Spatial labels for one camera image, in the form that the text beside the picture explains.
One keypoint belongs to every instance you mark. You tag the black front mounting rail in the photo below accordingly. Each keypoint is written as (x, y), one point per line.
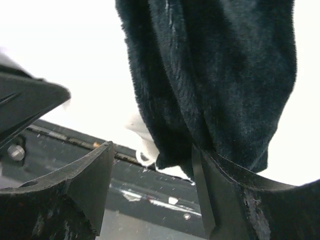
(141, 204)

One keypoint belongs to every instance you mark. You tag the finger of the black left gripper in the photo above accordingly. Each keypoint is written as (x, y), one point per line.
(24, 99)

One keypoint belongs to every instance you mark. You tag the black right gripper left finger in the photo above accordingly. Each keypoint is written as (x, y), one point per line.
(66, 204)

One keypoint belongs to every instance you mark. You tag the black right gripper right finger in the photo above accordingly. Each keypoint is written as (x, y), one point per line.
(237, 204)

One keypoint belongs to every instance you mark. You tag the black and white checkered pillowcase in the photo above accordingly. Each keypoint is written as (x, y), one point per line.
(162, 75)

